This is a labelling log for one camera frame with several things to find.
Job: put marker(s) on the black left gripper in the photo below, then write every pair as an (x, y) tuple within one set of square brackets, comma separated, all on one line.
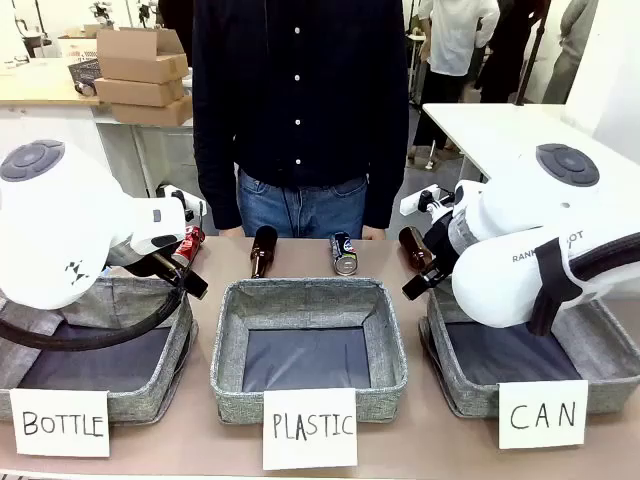
[(135, 260)]

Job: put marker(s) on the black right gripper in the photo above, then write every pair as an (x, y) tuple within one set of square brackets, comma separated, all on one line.
[(442, 245)]

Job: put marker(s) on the brown glass bottle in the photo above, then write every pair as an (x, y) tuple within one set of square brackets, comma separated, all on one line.
[(261, 250), (415, 247)]

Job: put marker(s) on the crushed red can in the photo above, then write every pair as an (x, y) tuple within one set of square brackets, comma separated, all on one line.
[(189, 246)]

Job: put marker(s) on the crushed black silver can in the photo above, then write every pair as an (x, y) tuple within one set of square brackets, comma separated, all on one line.
[(345, 255)]

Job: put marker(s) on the person's left forearm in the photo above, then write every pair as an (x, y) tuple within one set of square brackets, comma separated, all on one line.
[(387, 185)]

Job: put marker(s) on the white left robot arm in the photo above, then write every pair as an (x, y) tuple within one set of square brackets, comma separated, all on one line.
[(60, 225)]

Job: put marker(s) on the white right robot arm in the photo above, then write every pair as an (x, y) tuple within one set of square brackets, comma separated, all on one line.
[(525, 250)]

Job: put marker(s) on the person's right forearm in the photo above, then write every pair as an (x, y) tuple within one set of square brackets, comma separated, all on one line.
[(217, 190)]

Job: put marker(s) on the grey fabric basket labelled plastic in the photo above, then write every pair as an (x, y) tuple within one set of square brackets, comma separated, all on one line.
[(310, 310)]

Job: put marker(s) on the grey fabric basket labelled can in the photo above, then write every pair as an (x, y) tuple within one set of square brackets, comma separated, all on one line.
[(465, 390)]

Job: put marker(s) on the grey fabric basket labelled bottle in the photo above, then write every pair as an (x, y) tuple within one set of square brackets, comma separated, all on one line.
[(150, 395)]

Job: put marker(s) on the paper sign CAN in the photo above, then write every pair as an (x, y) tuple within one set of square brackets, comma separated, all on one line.
[(542, 414)]

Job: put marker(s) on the person's right hand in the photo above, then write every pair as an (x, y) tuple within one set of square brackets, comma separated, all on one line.
[(231, 232)]

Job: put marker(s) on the person's left hand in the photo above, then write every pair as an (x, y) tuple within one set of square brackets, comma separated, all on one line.
[(375, 233)]

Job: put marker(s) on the paper sign PLASTIC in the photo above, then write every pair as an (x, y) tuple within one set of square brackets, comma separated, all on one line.
[(310, 427)]

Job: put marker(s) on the flat cardboard box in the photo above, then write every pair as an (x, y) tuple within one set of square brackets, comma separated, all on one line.
[(140, 92), (155, 112)]

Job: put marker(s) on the white table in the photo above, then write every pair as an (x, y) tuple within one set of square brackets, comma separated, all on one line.
[(500, 130)]

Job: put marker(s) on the paper sign BOTTLE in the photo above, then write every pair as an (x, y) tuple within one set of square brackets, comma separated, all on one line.
[(60, 422)]

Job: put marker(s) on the person in dark shirt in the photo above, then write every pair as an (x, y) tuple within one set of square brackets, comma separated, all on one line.
[(300, 100)]

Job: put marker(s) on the open cardboard box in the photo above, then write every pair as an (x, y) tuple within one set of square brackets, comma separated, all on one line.
[(140, 57)]

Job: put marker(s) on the bystander in white shirt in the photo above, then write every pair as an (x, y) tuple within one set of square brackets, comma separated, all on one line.
[(457, 45)]

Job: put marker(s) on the bystander in dark clothes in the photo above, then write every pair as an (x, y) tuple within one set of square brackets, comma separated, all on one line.
[(507, 55)]

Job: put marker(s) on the white box with print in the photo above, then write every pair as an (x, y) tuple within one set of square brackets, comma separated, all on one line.
[(77, 47)]

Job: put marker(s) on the bystander in grey clothes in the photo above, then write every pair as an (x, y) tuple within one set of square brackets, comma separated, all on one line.
[(570, 50)]

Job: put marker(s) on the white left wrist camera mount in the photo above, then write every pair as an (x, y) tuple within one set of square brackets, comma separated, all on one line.
[(182, 200)]

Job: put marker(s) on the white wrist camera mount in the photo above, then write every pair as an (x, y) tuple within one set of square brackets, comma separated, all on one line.
[(425, 197), (182, 200)]

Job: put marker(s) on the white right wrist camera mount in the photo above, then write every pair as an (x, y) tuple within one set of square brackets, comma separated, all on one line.
[(425, 197)]

